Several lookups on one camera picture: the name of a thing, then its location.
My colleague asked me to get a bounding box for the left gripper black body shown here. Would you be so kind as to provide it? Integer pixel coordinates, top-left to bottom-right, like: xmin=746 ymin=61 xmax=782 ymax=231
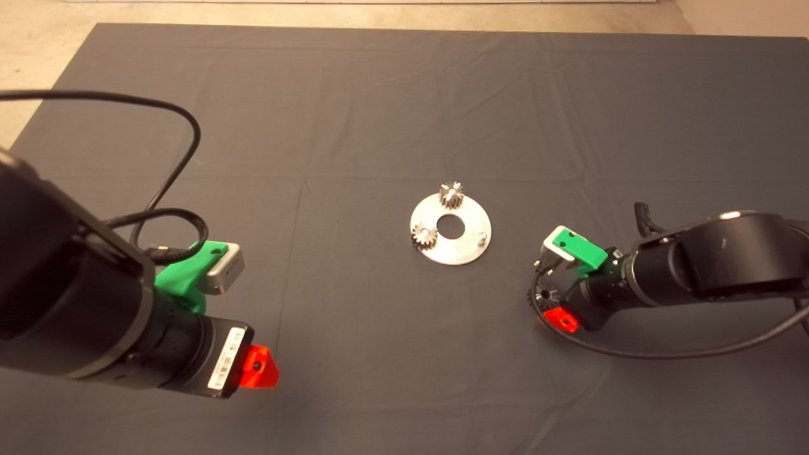
xmin=152 ymin=303 xmax=255 ymax=400

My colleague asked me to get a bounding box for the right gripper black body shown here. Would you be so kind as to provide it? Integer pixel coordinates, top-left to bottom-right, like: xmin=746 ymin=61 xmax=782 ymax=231
xmin=564 ymin=248 xmax=633 ymax=331

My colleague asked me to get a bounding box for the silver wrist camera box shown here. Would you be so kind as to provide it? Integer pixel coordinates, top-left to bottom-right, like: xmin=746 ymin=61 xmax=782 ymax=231
xmin=204 ymin=243 xmax=246 ymax=296
xmin=542 ymin=226 xmax=577 ymax=263

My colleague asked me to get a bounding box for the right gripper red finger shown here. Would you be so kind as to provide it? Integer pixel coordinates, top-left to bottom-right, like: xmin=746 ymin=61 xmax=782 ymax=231
xmin=542 ymin=305 xmax=580 ymax=334

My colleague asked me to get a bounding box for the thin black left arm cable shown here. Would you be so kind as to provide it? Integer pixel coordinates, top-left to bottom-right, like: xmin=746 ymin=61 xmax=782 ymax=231
xmin=0 ymin=90 xmax=203 ymax=247

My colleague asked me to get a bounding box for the small steel gear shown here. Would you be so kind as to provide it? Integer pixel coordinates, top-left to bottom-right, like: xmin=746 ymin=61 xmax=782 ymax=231
xmin=526 ymin=284 xmax=558 ymax=312

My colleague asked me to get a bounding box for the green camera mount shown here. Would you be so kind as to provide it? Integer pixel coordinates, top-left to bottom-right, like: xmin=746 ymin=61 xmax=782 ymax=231
xmin=155 ymin=241 xmax=229 ymax=315
xmin=551 ymin=227 xmax=609 ymax=277

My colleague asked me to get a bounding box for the green left camera mount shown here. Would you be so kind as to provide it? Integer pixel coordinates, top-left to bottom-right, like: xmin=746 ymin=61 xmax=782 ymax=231
xmin=155 ymin=241 xmax=229 ymax=315

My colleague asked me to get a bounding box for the round metal plate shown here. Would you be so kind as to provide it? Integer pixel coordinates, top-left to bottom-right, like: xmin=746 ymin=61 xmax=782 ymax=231
xmin=410 ymin=193 xmax=492 ymax=266

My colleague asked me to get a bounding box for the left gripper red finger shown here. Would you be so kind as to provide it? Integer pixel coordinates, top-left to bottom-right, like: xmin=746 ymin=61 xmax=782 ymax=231
xmin=235 ymin=344 xmax=280 ymax=390

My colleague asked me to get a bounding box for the braided black left camera cable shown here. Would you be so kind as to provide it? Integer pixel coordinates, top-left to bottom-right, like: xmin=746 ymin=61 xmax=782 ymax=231
xmin=104 ymin=209 xmax=209 ymax=266

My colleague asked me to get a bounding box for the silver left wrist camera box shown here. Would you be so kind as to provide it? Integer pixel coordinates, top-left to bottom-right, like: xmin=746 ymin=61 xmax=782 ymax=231
xmin=204 ymin=243 xmax=246 ymax=296

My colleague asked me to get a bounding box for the green right camera mount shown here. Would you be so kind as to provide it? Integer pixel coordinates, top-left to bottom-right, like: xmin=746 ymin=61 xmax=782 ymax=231
xmin=551 ymin=227 xmax=609 ymax=277

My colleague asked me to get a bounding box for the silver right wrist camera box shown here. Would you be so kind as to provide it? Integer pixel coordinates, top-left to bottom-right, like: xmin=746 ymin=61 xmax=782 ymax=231
xmin=542 ymin=226 xmax=577 ymax=263

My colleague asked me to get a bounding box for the dark grey table cloth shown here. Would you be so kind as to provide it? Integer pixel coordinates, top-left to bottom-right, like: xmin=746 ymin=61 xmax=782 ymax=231
xmin=0 ymin=22 xmax=809 ymax=455

